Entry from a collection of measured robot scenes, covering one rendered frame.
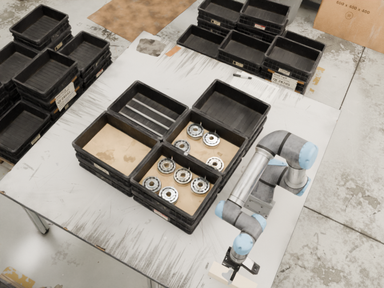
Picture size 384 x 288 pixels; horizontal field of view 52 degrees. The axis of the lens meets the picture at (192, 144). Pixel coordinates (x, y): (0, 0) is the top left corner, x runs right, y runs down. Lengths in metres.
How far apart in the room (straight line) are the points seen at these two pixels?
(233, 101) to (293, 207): 0.76
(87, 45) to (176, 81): 1.10
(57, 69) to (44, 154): 0.97
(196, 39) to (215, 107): 1.42
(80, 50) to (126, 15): 1.09
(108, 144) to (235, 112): 0.81
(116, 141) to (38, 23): 1.72
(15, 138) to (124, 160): 1.19
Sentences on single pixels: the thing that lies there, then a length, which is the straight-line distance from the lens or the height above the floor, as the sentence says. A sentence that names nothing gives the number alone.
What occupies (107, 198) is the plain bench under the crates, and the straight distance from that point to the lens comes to 2.28.
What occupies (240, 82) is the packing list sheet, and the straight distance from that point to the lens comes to 2.84.
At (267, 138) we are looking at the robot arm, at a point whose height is 1.33.
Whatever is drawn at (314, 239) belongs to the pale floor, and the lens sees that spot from 3.10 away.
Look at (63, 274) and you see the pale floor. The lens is 2.91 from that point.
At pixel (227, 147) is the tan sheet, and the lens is 2.31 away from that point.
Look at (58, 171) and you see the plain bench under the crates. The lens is 2.43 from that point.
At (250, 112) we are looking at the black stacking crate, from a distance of 2.50.
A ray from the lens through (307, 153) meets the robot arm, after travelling 1.72.
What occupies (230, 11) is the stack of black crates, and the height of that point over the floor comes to 0.38.
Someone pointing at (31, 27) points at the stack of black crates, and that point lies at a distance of 3.72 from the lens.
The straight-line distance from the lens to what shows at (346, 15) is 4.58.
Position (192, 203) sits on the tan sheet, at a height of 0.83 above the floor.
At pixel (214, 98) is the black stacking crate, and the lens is 2.54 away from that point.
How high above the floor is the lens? 2.71
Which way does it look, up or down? 55 degrees down
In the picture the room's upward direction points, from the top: 6 degrees clockwise
